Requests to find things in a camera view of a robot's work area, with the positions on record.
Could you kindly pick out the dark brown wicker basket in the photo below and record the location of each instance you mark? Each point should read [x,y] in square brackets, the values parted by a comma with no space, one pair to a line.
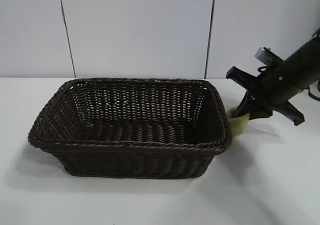
[125,160]

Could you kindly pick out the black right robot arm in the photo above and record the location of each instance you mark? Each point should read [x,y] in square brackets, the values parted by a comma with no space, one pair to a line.
[312,60]

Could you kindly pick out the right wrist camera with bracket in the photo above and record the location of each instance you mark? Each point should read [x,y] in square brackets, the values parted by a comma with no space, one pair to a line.
[262,55]

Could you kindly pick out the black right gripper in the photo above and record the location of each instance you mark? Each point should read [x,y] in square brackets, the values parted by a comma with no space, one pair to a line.
[280,85]

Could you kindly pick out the pale yellow egg yolk pastry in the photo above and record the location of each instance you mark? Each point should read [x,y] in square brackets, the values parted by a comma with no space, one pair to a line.
[241,126]

